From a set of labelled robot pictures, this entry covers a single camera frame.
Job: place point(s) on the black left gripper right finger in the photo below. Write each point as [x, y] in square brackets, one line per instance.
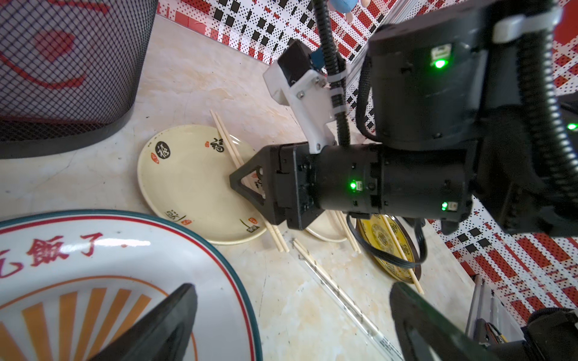
[424, 332]

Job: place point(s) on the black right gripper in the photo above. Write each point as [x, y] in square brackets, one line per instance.
[293, 181]

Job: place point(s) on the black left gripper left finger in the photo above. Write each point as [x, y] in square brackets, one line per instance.
[163, 334]

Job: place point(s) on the bare wooden chopsticks pair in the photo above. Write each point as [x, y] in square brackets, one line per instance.
[403, 255]

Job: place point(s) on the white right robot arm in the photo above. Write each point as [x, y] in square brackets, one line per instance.
[464, 107]

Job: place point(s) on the cream plate with flowers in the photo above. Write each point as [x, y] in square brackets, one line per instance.
[183, 174]

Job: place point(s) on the cream plate with black pattern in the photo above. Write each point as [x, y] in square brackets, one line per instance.
[327, 228]

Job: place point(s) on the white orange patterned plate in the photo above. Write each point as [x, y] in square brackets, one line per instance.
[72, 282]

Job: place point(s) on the yellow dark patterned plate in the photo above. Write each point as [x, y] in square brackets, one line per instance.
[375, 231]

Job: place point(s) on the doll with striped shirt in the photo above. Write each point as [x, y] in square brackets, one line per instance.
[346, 7]

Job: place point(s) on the black mesh trash bin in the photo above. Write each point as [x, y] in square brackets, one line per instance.
[69, 72]

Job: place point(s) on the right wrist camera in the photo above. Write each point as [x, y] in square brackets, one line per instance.
[294, 81]

